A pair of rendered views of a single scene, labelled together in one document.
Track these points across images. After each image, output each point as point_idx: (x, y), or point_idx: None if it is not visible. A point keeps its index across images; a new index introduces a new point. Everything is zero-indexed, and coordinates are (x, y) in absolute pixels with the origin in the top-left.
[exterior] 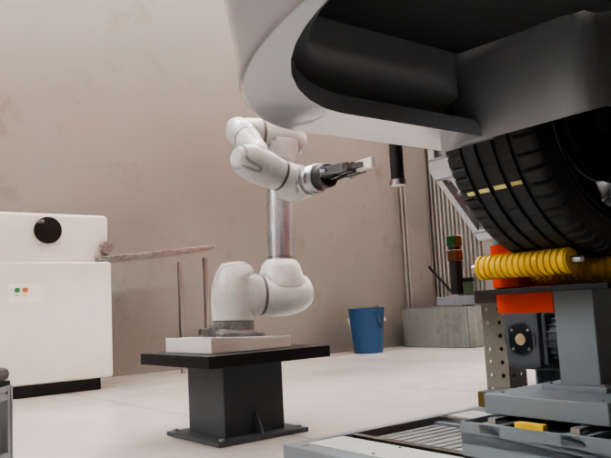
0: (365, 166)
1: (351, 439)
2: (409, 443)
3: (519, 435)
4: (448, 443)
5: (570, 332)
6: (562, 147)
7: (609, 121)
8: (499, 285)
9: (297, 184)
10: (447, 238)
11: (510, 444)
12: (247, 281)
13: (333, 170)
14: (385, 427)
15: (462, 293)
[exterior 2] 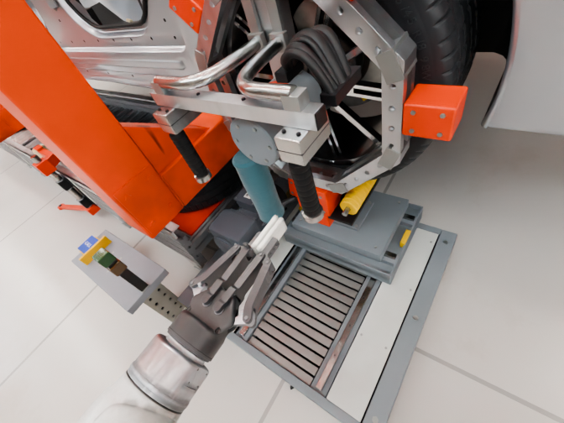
0: (279, 237)
1: (339, 383)
2: (349, 331)
3: (405, 245)
4: (315, 314)
5: None
6: None
7: None
8: (332, 211)
9: (177, 419)
10: (102, 261)
11: (403, 253)
12: None
13: (262, 295)
14: (285, 369)
15: (144, 281)
